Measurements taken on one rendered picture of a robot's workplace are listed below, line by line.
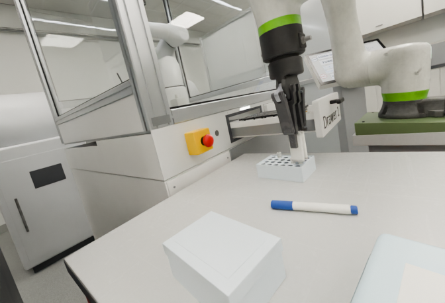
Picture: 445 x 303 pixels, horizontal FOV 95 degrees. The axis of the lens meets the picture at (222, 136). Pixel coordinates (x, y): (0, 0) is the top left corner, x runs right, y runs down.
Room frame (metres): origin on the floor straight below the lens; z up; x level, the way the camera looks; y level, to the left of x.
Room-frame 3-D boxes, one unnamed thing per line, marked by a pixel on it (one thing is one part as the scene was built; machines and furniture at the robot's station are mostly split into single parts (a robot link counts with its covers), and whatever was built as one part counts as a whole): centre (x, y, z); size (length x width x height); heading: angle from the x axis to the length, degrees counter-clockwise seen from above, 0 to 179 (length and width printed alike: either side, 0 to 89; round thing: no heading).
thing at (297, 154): (0.47, -0.16, 0.84); 0.03 x 0.01 x 0.07; 45
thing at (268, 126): (0.83, -0.21, 0.86); 0.40 x 0.26 x 0.06; 49
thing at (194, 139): (0.64, 0.07, 0.88); 0.07 x 0.05 x 0.07; 139
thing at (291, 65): (0.47, -0.17, 1.00); 0.08 x 0.07 x 0.09; 135
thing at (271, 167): (0.51, -0.15, 0.78); 0.12 x 0.08 x 0.04; 45
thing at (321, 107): (0.69, -0.37, 0.87); 0.29 x 0.02 x 0.11; 139
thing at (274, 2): (0.47, -0.18, 1.17); 0.13 x 0.11 x 0.14; 36
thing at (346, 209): (0.33, -0.12, 0.77); 0.14 x 0.02 x 0.02; 59
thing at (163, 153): (1.24, 0.21, 0.87); 1.02 x 0.95 x 0.14; 139
